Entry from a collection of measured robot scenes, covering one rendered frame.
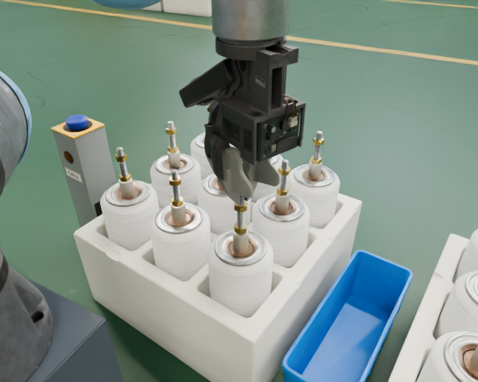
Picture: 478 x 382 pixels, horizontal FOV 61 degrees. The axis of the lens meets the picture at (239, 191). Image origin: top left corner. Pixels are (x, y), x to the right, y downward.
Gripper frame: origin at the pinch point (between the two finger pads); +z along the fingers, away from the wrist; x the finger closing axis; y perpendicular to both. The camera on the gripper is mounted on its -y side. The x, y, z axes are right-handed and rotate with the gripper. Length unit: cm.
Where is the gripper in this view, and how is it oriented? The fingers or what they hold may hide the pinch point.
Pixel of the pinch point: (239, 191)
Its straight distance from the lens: 53.2
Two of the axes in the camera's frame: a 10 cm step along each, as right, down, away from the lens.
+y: 6.1, 4.5, -6.5
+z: 0.1, 8.2, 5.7
